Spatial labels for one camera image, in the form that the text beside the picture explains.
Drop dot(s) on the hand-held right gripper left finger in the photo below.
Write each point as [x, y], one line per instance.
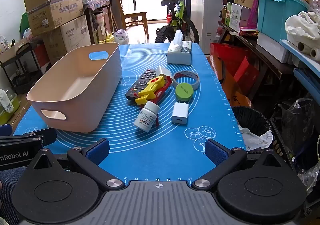
[100, 151]

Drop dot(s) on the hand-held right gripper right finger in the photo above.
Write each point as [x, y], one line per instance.
[215, 151]

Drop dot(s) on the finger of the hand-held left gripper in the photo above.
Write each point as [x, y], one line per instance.
[5, 129]
[47, 136]

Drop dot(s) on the beige plastic basket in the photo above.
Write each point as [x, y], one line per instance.
[82, 115]

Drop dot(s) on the white usb charger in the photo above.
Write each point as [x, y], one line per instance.
[179, 112]

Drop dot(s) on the white pill bottle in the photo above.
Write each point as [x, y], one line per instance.
[146, 120]

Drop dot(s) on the green round tin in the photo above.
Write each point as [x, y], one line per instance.
[184, 91]

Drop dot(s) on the grey tape roll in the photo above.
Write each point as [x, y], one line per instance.
[195, 84]

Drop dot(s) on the yellow plastic tool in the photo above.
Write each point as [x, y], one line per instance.
[150, 90]

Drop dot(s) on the red pliers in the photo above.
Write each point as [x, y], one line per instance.
[163, 89]

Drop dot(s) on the black remote control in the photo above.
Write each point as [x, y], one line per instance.
[142, 81]

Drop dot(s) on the person's trouser leg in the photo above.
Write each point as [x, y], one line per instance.
[10, 177]

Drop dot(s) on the black trash bin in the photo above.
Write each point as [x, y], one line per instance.
[247, 117]

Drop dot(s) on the blue silicone mat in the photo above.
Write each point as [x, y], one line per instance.
[150, 155]

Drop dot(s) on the black utility cart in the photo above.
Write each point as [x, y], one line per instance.
[22, 75]

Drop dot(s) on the orange paper bag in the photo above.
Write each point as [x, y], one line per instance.
[235, 92]

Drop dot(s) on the shallow cardboard box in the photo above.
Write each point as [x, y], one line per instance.
[12, 51]

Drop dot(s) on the red printed box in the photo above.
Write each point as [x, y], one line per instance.
[41, 55]

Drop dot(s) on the clear plastic bag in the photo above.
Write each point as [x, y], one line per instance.
[297, 117]

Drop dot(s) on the red gift bag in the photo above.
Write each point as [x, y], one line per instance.
[232, 57]

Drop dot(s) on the white tissue box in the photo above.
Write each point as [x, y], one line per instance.
[178, 56]

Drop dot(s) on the dark wooden side table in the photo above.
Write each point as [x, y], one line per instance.
[262, 57]

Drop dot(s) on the green bag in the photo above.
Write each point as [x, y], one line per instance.
[24, 24]

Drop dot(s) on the yellow plastic jugs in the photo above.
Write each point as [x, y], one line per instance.
[107, 39]

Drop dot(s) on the pale plastic bag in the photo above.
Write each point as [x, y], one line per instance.
[122, 36]

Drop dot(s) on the light blue shelf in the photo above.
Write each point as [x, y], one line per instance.
[307, 75]

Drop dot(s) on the white foam box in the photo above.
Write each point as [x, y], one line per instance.
[272, 45]

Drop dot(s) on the open brown cardboard box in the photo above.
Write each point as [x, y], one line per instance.
[55, 15]

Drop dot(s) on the white cabinet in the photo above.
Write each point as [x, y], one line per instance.
[210, 15]

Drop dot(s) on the green white carton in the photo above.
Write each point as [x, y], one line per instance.
[235, 15]

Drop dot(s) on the white paper rolls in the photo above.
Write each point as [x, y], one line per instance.
[310, 51]

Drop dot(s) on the red bucket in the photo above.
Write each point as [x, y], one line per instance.
[169, 19]

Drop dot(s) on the small dark wooden table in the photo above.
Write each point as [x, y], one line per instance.
[97, 5]

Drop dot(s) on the green black bicycle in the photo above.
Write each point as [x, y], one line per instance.
[178, 15]

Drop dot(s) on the wooden chair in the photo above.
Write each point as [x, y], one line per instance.
[136, 15]

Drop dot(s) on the pink plastic folder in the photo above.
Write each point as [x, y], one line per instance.
[253, 12]

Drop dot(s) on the teal plastic storage bin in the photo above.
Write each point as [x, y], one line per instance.
[275, 15]

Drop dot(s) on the white cloth bundle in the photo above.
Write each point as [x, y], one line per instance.
[302, 27]

